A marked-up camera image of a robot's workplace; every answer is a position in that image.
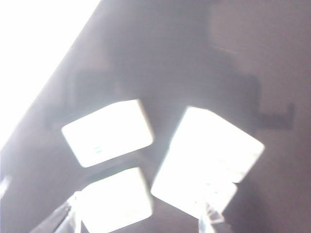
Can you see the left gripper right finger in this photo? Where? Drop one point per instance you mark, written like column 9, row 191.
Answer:
column 209, row 218

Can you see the mahjong tile green red bars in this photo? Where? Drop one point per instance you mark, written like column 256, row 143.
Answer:
column 206, row 150
column 109, row 131

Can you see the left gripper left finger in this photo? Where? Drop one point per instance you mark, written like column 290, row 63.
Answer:
column 60, row 218

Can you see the black rectangular desk mat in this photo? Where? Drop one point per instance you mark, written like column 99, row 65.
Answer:
column 194, row 60

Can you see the mahjong tile red character print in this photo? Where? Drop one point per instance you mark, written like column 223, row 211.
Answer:
column 116, row 199

